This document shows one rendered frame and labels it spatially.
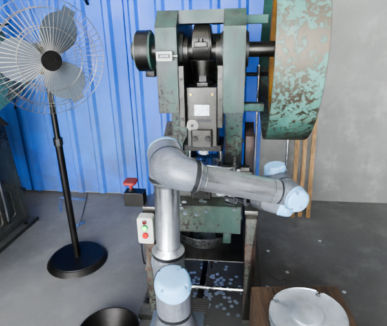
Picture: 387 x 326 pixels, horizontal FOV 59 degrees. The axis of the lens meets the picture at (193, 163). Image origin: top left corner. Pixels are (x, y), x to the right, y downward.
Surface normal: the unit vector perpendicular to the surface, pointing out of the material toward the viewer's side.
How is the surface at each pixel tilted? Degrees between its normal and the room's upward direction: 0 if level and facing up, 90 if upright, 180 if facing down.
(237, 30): 90
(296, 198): 90
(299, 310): 0
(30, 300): 0
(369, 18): 90
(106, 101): 90
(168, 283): 8
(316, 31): 79
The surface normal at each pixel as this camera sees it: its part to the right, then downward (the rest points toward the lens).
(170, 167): -0.25, -0.14
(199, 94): -0.13, 0.36
